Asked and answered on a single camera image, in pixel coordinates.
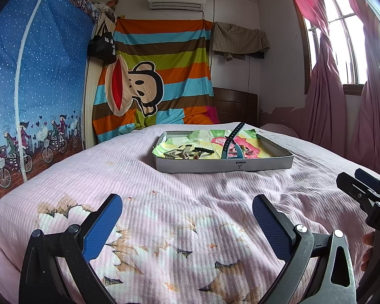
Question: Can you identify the pink curtain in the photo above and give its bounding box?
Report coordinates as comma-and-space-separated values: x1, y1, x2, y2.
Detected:
283, 0, 380, 178

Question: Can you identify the blue watch with black strap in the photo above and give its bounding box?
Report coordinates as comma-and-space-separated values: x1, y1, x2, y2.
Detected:
221, 122, 245, 159

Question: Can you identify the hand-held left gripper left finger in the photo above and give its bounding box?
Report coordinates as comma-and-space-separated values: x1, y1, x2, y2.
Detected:
19, 193, 124, 304

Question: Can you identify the blue printed fabric wardrobe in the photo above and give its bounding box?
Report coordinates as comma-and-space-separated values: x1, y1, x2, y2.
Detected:
0, 0, 102, 214

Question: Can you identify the dark wooden headboard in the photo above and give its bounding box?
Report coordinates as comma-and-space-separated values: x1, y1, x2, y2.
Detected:
214, 87, 258, 127

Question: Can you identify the grey shallow tray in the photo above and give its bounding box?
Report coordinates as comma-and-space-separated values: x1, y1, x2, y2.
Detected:
151, 129, 294, 174

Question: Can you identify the white air conditioner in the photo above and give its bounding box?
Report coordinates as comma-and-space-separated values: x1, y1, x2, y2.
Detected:
146, 0, 207, 11

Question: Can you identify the silver hair claw clip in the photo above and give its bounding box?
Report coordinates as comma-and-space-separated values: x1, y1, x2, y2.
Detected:
163, 147, 191, 161

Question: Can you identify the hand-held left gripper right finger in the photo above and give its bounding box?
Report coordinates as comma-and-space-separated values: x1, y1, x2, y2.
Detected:
252, 194, 357, 304

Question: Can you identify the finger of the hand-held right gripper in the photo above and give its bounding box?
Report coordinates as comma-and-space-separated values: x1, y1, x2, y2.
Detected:
355, 168, 380, 198
336, 173, 380, 211

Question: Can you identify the pink pillow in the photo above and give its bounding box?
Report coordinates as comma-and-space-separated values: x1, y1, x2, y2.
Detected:
260, 123, 302, 140

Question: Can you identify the beige hanging garment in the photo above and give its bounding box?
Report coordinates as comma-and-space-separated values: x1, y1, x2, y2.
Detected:
212, 22, 270, 62

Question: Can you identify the window with white bars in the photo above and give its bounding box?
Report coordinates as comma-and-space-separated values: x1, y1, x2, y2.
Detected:
302, 0, 380, 94

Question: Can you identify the person's right hand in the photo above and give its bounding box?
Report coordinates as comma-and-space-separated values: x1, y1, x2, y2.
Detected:
360, 231, 377, 273

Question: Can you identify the black hanging bag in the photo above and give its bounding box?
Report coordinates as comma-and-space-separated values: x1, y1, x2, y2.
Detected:
87, 19, 118, 64

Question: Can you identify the striped monkey print blanket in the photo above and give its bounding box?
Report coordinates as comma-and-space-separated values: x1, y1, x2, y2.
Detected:
92, 18, 219, 144

